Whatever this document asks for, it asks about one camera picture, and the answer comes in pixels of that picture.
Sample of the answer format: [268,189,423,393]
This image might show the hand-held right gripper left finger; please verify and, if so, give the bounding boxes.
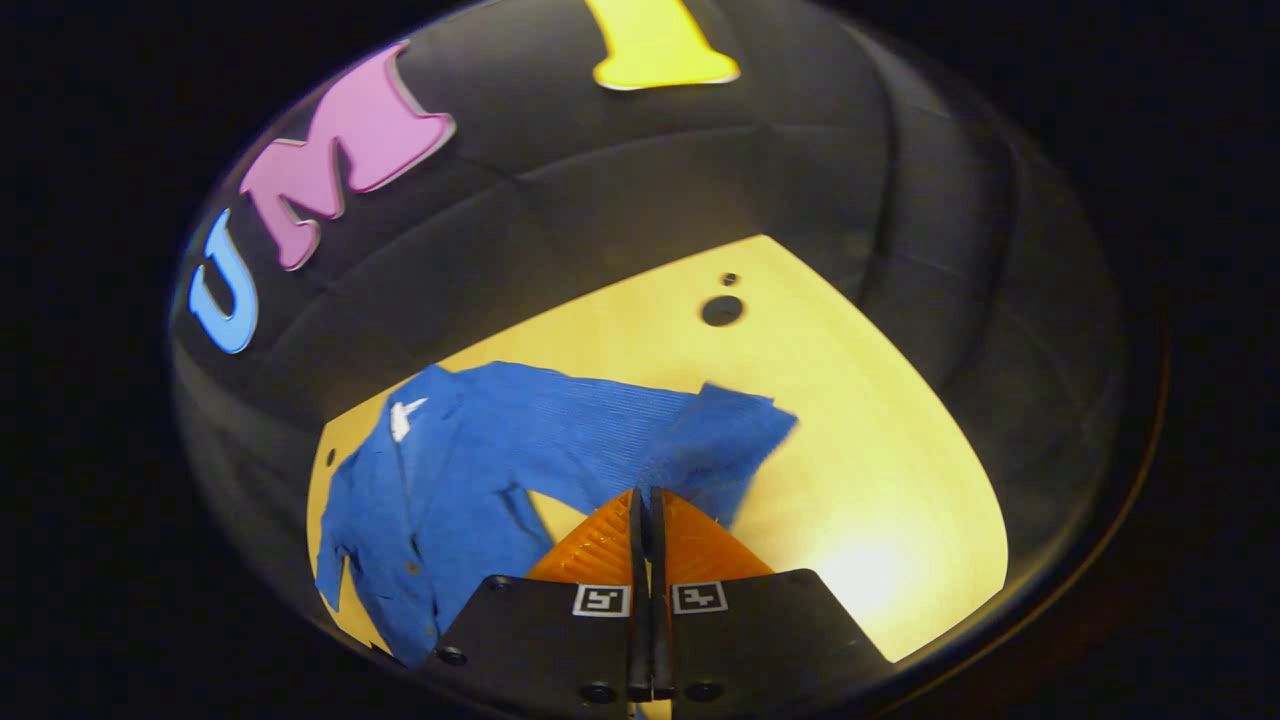
[423,488,651,720]

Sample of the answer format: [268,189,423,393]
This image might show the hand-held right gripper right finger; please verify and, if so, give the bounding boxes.
[650,487,896,720]

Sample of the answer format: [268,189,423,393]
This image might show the blue jacket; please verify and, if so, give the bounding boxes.
[313,360,799,669]

